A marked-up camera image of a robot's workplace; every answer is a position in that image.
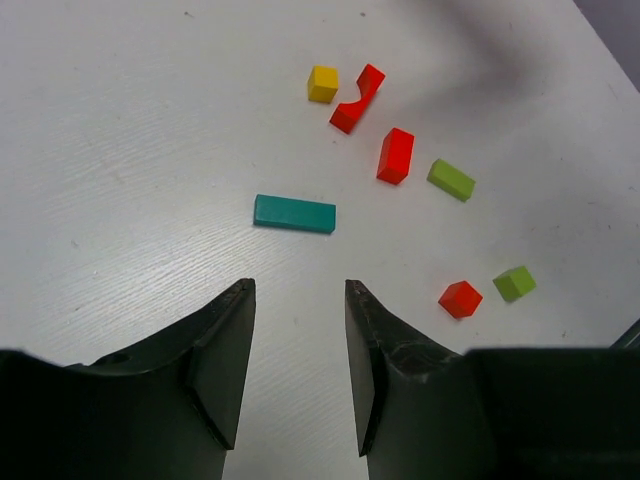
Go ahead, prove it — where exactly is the teal long wood block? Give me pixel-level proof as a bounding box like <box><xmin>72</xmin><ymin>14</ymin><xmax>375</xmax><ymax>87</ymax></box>
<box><xmin>253</xmin><ymin>194</ymin><xmax>337</xmax><ymax>234</ymax></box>

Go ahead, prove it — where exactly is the red rectangular wood block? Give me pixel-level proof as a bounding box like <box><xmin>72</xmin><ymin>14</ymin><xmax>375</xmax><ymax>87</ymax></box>
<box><xmin>376</xmin><ymin>128</ymin><xmax>415</xmax><ymax>185</ymax></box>

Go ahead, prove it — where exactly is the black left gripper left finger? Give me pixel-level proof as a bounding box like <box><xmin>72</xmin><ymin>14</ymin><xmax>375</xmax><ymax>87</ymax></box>
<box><xmin>1</xmin><ymin>279</ymin><xmax>256</xmax><ymax>479</ymax></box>

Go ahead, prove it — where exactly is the yellow cube wood block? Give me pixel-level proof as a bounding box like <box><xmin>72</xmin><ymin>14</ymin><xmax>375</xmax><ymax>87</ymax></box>
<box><xmin>307</xmin><ymin>65</ymin><xmax>339</xmax><ymax>104</ymax></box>

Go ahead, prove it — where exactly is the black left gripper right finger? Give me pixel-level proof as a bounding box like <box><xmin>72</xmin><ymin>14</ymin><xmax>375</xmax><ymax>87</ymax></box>
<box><xmin>345</xmin><ymin>280</ymin><xmax>639</xmax><ymax>479</ymax></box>

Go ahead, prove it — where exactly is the green cube wood block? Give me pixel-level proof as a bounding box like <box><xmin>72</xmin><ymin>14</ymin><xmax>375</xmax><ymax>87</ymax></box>
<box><xmin>493</xmin><ymin>265</ymin><xmax>536</xmax><ymax>303</ymax></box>

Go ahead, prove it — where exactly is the red cube wood block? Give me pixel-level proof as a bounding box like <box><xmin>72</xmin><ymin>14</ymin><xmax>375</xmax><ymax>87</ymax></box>
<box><xmin>438</xmin><ymin>281</ymin><xmax>483</xmax><ymax>320</ymax></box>

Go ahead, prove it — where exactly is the green rectangular wood block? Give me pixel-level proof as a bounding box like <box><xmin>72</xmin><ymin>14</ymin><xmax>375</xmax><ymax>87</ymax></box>
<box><xmin>427</xmin><ymin>159</ymin><xmax>476</xmax><ymax>202</ymax></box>

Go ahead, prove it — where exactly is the red arch wood block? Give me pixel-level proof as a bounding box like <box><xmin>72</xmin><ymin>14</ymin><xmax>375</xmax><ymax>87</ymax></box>
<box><xmin>328</xmin><ymin>63</ymin><xmax>387</xmax><ymax>136</ymax></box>

